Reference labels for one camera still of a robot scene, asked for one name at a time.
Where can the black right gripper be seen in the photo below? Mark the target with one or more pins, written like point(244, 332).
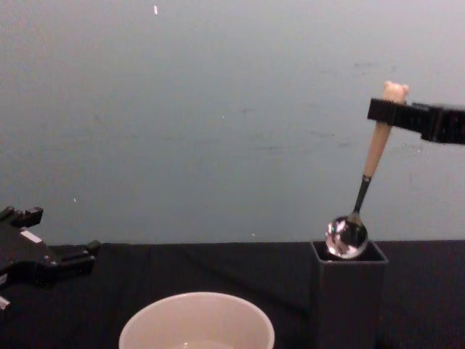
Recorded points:
point(448, 125)

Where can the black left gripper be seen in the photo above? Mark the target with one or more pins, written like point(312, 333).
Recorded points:
point(22, 251)

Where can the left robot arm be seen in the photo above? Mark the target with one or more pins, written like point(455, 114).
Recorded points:
point(3, 302)

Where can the white round bowl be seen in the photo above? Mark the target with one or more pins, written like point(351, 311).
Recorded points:
point(196, 320)

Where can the black table cloth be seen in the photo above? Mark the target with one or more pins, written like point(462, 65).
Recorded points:
point(218, 269)

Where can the black square utensil holder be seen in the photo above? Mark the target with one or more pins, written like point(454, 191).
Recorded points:
point(348, 301)

